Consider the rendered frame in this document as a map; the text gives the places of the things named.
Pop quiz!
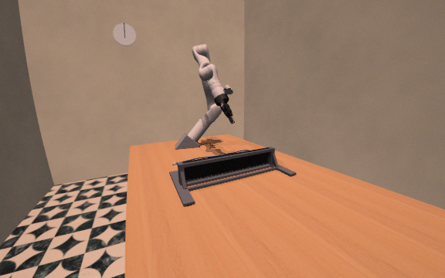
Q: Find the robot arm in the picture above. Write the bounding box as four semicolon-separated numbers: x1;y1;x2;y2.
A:
188;44;233;142

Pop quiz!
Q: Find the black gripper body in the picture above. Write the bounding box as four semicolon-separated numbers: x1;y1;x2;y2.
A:
214;93;229;106

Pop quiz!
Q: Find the dark grey patch panel rack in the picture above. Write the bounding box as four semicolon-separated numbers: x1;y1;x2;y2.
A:
169;147;297;206

